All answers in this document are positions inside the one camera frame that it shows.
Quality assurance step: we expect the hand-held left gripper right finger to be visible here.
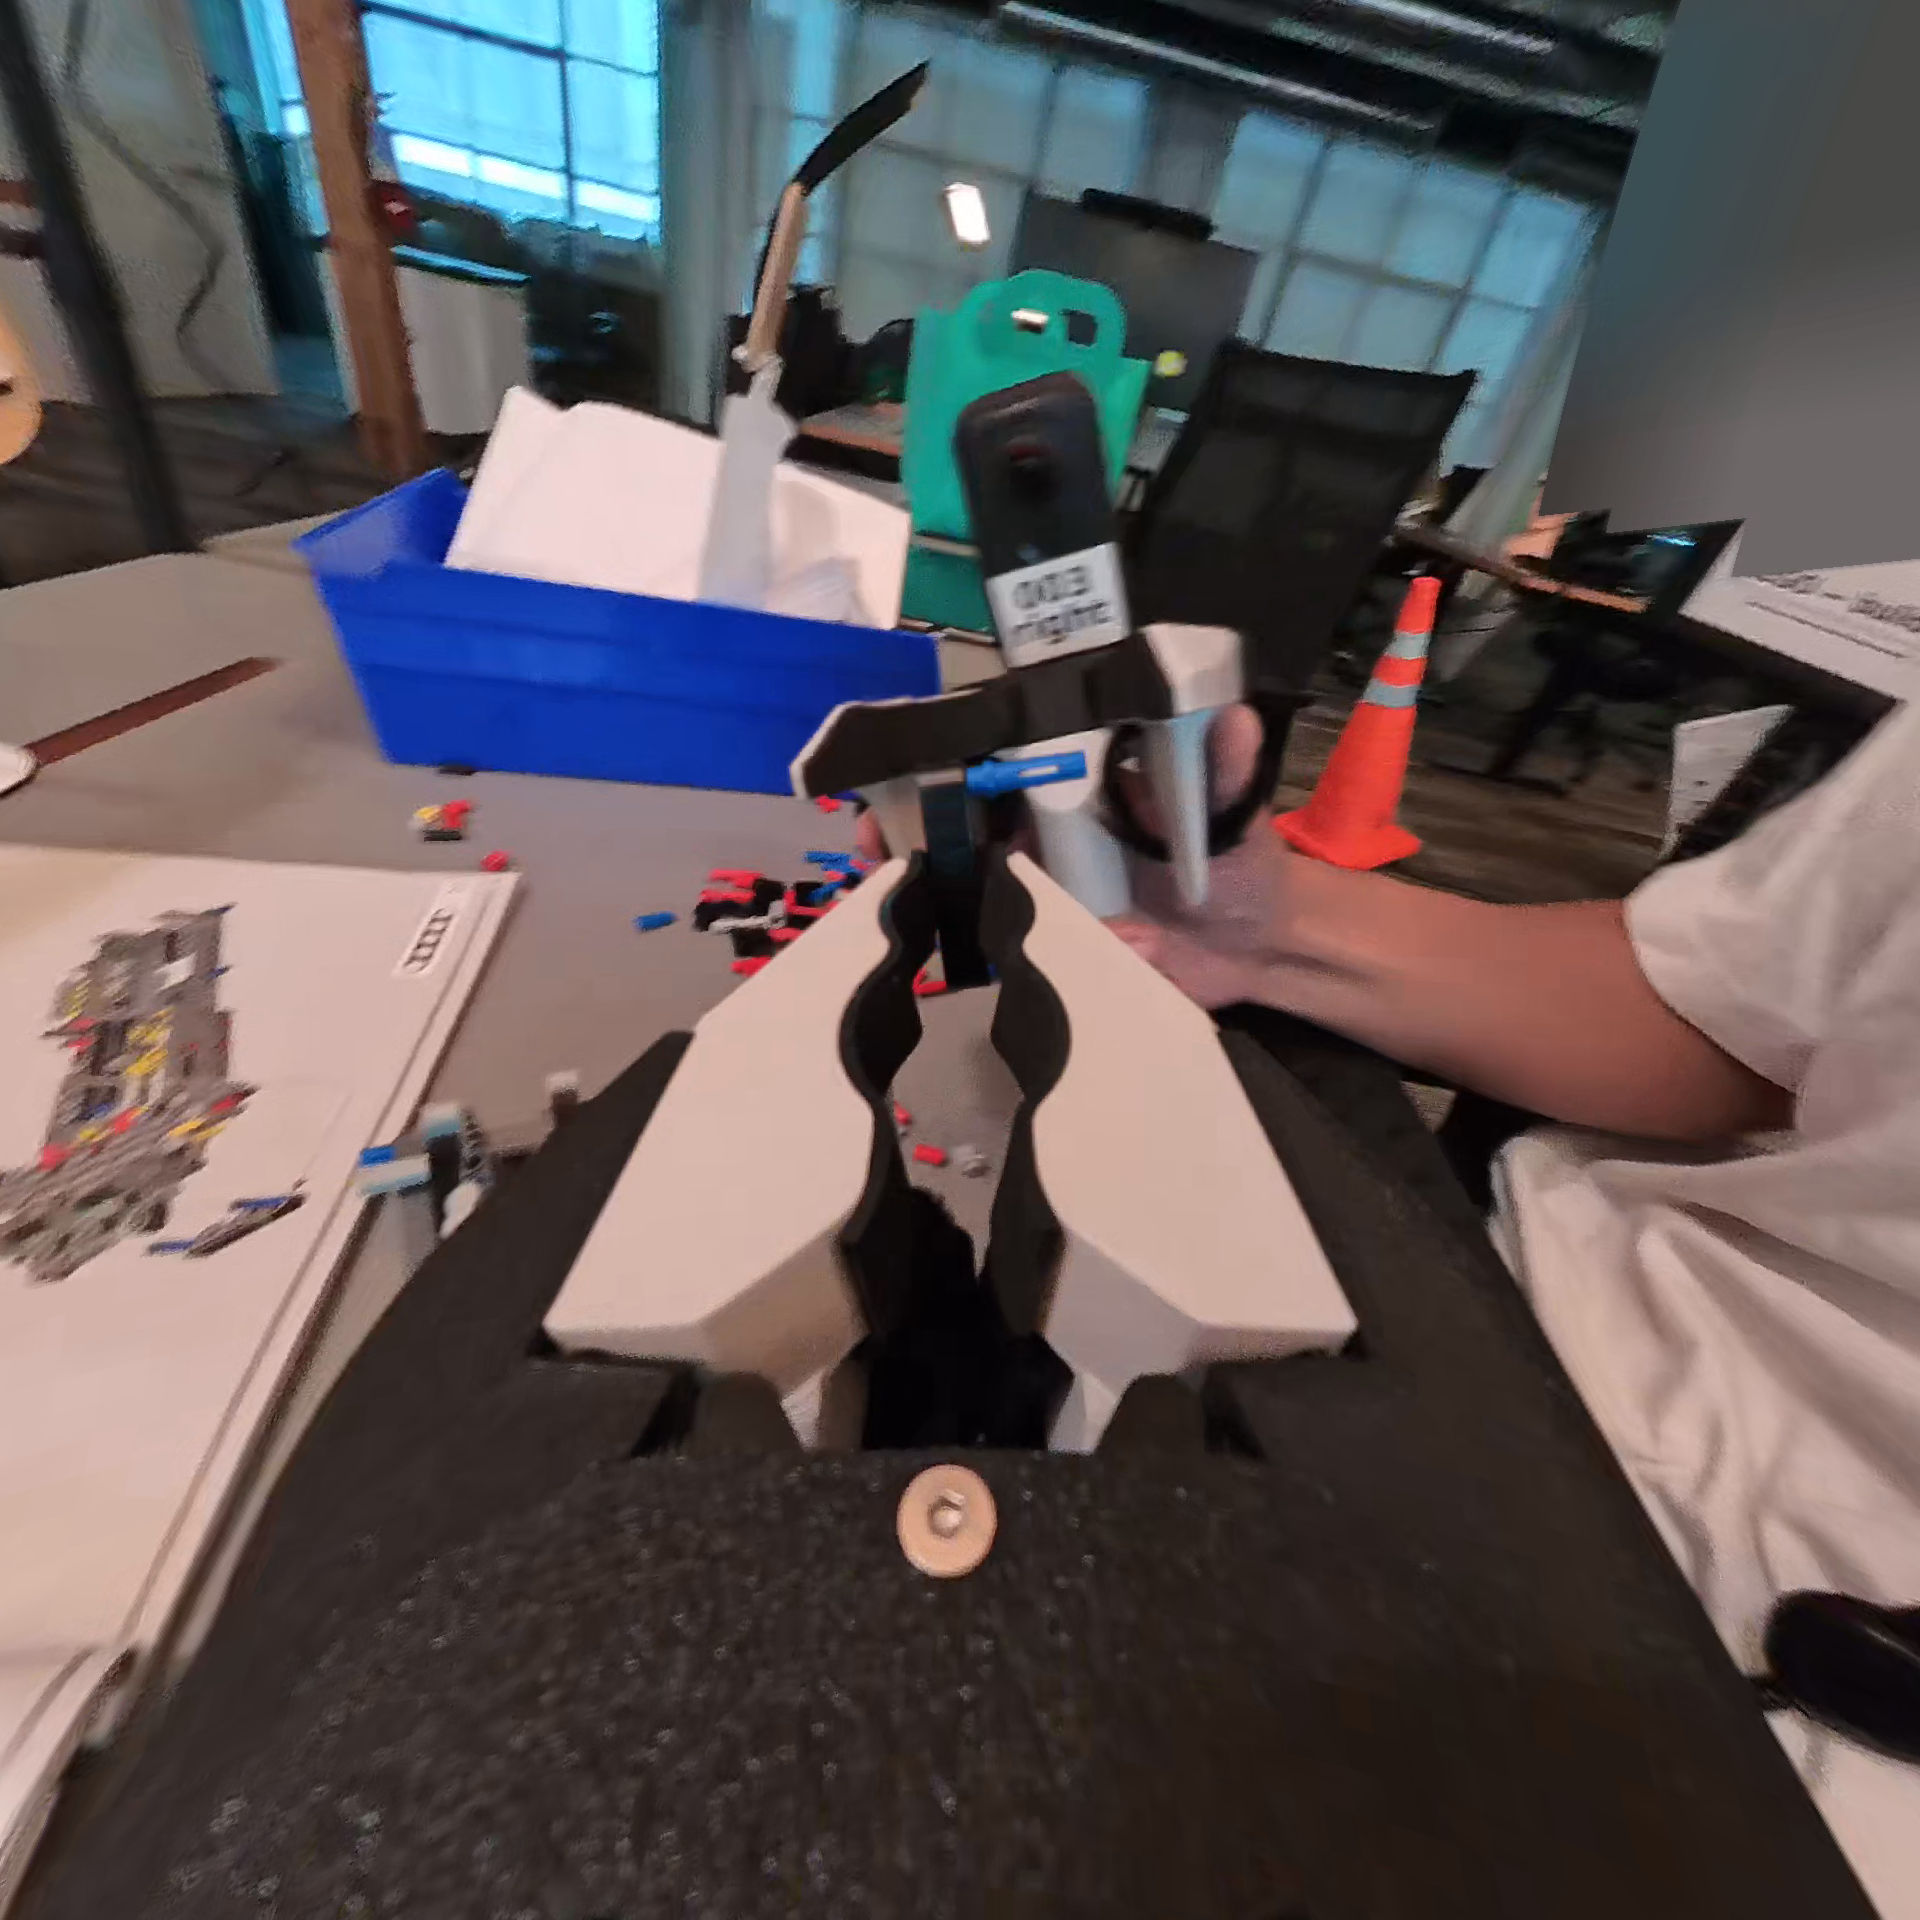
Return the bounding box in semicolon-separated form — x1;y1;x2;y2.
983;852;1361;1451

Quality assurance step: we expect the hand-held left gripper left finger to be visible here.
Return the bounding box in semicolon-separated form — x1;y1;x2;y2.
544;857;924;1444

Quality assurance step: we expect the short black lego beam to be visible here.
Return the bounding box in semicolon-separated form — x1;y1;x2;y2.
920;779;1000;991

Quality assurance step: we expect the long lego chassis assembly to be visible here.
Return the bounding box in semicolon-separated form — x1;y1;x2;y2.
359;1071;587;1238

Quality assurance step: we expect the lego instruction sheet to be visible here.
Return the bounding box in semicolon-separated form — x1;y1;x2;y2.
0;843;522;1667

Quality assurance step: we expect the person's right forearm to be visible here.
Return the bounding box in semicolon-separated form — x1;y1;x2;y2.
1320;871;1794;1142

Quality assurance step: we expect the person's right hand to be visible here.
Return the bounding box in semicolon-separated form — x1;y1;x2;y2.
1111;710;1356;1011

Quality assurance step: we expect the teal carrier box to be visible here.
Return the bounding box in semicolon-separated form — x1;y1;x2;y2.
897;269;1154;634

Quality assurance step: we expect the black perforated panel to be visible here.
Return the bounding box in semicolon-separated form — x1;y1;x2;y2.
1224;1007;1503;1217

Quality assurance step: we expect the large black screen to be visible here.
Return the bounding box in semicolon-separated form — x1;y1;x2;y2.
1012;187;1261;406

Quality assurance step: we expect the black mesh office chair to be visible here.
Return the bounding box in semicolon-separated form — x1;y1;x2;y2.
1132;342;1480;707

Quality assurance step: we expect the clear plastic bag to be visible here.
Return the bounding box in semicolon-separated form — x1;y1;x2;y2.
705;367;797;609

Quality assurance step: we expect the blue plastic bin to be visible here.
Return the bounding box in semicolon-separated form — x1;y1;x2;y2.
296;468;944;797

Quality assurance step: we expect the crumpled white paper bag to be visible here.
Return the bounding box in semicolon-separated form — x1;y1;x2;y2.
448;386;912;628

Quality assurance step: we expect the orange traffic cone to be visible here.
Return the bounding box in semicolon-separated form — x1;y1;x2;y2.
1271;573;1444;873

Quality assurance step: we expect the person's torso in white shirt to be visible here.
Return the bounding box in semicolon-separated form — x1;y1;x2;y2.
1485;705;1920;1920

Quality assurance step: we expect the white cabinet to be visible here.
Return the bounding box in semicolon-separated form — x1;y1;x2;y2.
393;255;530;436

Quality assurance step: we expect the large paned window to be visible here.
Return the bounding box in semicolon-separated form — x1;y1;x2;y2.
359;0;664;242

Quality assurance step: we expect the framed marker tag sign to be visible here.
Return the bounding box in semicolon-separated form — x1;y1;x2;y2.
1680;556;1920;707

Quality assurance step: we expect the black badge reel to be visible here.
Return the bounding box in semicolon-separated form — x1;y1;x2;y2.
1762;1591;1920;1757

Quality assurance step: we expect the black metal pole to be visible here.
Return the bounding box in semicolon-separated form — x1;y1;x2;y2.
0;0;189;549

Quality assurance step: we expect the brown wooden post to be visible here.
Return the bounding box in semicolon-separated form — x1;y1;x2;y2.
285;0;437;482

